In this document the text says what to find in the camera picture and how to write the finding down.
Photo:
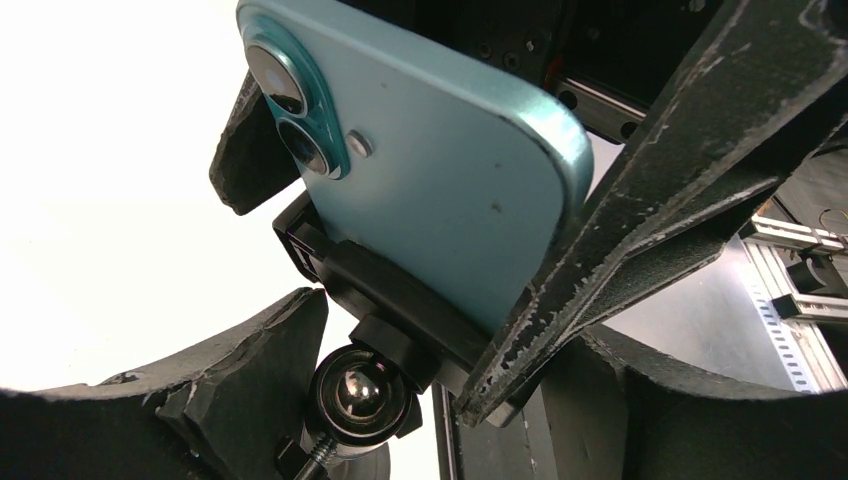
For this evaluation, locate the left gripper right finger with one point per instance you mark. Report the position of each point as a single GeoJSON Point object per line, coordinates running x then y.
{"type": "Point", "coordinates": [636, 413]}

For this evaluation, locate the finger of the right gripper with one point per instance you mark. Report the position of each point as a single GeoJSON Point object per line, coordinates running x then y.
{"type": "Point", "coordinates": [251, 164]}
{"type": "Point", "coordinates": [763, 87]}

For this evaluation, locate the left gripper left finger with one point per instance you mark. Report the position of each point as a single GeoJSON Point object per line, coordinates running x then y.
{"type": "Point", "coordinates": [215, 410]}

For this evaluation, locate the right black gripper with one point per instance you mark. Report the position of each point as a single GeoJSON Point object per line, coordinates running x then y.
{"type": "Point", "coordinates": [607, 61]}

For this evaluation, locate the blue-cased phone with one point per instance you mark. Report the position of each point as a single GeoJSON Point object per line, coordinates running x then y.
{"type": "Point", "coordinates": [459, 173]}

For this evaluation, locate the right white cable duct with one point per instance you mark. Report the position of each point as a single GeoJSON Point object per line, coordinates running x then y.
{"type": "Point", "coordinates": [802, 349]}

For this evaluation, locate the black phone stand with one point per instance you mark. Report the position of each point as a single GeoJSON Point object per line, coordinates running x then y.
{"type": "Point", "coordinates": [406, 340]}

